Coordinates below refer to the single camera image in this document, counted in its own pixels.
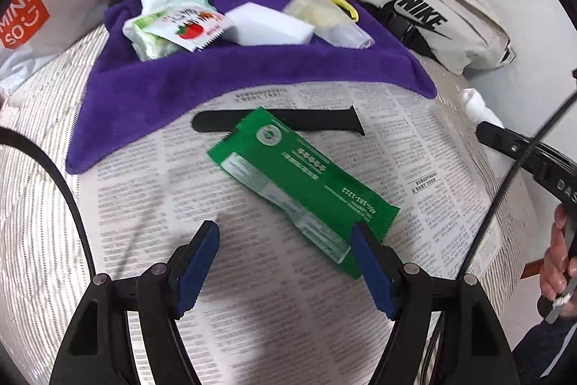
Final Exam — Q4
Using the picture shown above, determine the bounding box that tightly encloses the green foil sachet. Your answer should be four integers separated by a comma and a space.
207, 108, 399, 279

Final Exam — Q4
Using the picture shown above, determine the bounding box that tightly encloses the black rubber watch strap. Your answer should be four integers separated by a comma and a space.
190, 104, 367, 137

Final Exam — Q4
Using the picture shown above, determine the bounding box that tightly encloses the white tomato print sachet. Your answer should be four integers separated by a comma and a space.
143, 5, 234, 52

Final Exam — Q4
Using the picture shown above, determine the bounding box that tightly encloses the white foam sponge block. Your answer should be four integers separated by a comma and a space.
222, 2, 315, 46

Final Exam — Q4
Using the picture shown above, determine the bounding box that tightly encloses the dark blue sleeve forearm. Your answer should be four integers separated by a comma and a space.
512, 318, 577, 384

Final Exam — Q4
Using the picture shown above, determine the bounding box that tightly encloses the person's right hand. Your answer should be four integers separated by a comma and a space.
539, 205, 576, 301

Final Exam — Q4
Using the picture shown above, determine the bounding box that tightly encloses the newspaper sheet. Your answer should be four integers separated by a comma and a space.
79, 82, 490, 384

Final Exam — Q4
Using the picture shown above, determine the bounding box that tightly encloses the purple fleece towel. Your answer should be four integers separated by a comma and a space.
66, 0, 437, 174

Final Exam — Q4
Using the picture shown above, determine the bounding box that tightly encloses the white Nike bag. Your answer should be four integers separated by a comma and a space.
361, 0, 516, 75

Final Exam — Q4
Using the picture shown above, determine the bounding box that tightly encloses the green tissue pack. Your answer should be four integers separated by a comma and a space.
122, 11, 182, 62

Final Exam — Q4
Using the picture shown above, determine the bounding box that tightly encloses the clear bag with yellow sponge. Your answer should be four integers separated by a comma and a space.
283, 0, 375, 50

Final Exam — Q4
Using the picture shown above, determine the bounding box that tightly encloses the yellow black carabiner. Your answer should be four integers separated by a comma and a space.
330, 0, 359, 23

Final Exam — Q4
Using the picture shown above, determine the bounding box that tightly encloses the white Miniso plastic bag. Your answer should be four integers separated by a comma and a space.
1, 0, 109, 99

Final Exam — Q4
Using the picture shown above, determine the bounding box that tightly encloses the black cable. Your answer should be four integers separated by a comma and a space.
455, 68, 577, 283

